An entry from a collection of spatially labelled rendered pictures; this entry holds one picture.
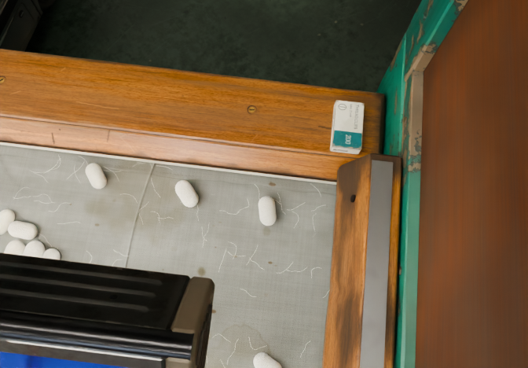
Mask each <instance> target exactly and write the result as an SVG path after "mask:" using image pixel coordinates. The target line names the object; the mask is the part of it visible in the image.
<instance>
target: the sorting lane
mask: <svg viewBox="0 0 528 368"><path fill-rule="evenodd" d="M92 163H94V164H98V165H100V167H101V169H102V171H103V172H104V175H105V177H106V179H107V183H106V185H105V187H103V188H102V189H96V188H94V187H92V185H91V183H90V181H89V179H88V178H87V176H86V167H87V166H88V165H89V164H92ZM181 180H185V181H188V182H189V183H190V184H191V185H192V187H193V189H194V190H195V191H196V193H197V195H198V197H199V200H198V203H197V205H196V206H194V207H191V208H189V207H186V206H184V204H183V203H182V201H181V199H180V198H179V196H178V195H177V194H176V191H175V186H176V184H177V183H178V182H179V181H181ZM265 196H268V197H272V198H273V199H274V201H275V207H276V214H277V219H276V221H275V223H274V224H273V225H271V226H266V225H264V224H262V222H261V221H260V218H259V200H260V199H261V198H262V197H265ZM335 207H336V182H329V181H321V180H315V179H308V178H296V177H288V176H282V175H269V174H263V173H255V172H249V171H236V170H229V169H222V168H216V167H203V166H196V165H189V164H177V163H170V162H163V161H156V160H144V159H137V158H130V157H123V156H111V155H104V154H97V153H84V152H78V151H71V150H64V149H51V148H45V147H38V146H31V145H18V144H12V143H4V142H0V212H1V211H2V210H4V209H9V210H12V211H13V212H14V214H15V219H14V221H21V222H25V223H31V224H34V225H35V226H36V227H37V229H38V233H37V235H36V237H34V238H33V239H31V240H26V239H22V238H18V237H13V236H11V235H10V234H9V231H6V232H5V233H4V234H1V235H0V252H2V253H4V251H5V250H6V246H7V245H8V243H10V242H11V241H15V240H18V241H22V242H23V243H24V245H25V248H26V246H27V244H28V243H30V242H32V241H40V242H42V243H43V244H44V246H45V251H46V250H48V249H50V248H55V249H56V250H57V251H58V252H59V253H60V260H67V261H73V262H80V263H92V264H99V265H105V266H113V267H125V268H131V269H138V270H150V271H157V272H163V273H171V274H183V275H188V276H189V277H190V278H192V277H193V276H196V277H203V278H211V279H212V281H213V282H214V284H215V287H214V299H213V304H212V305H213V306H212V314H211V326H210V332H209V339H208V345H207V355H206V361H205V366H204V368H255V366H254V363H253V360H254V357H255V356H256V355H257V354H258V353H260V352H264V353H266V354H267V355H268V356H270V357H271V358H272V359H274V360H275V361H277V362H278V363H280V365H281V367H282V368H322V359H323V350H324V341H325V324H326V316H327V308H328V296H329V291H330V274H331V265H332V246H333V234H334V221H335Z"/></svg>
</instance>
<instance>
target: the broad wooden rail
mask: <svg viewBox="0 0 528 368"><path fill-rule="evenodd" d="M336 100H339V101H352V102H359V103H365V110H364V122H363V134H362V147H361V151H360V153H359V154H352V153H339V152H332V151H330V145H331V136H332V118H333V109H334V105H335V103H336ZM385 104H386V98H385V95H384V94H381V93H373V92H367V91H359V90H347V89H340V88H333V87H326V86H314V85H306V84H300V83H286V82H280V81H273V80H266V79H253V78H246V77H239V76H232V75H219V74H212V73H206V72H193V71H186V70H179V69H172V68H159V67H152V66H145V65H138V64H125V63H119V62H111V61H99V60H91V59H85V58H77V57H65V56H57V55H51V54H44V53H31V52H24V51H17V50H4V49H0V142H4V143H12V144H18V145H31V146H38V147H45V148H51V149H64V150H71V151H78V152H84V153H97V154H104V155H111V156H123V157H130V158H137V159H144V160H156V161H163V162H170V163H177V164H189V165H196V166H203V167H216V168H222V169H229V170H236V171H249V172H255V173H263V174H269V175H282V176H288V177H296V178H308V179H315V180H321V181H329V182H337V171H338V169H339V167H340V166H341V165H343V164H346V163H348V162H351V161H352V160H356V159H358V158H360V157H363V156H365V155H368V154H370V153H379V154H383V134H384V119H385Z"/></svg>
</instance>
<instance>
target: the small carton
mask: <svg viewBox="0 0 528 368"><path fill-rule="evenodd" d="M364 110H365V103H359V102H352V101H339V100H336V101H335V105H334V109H333V118H332V136H331V145H330V151H332V152H339V153H352V154H359V153H360V151H361V147H362V134H363V122H364Z"/></svg>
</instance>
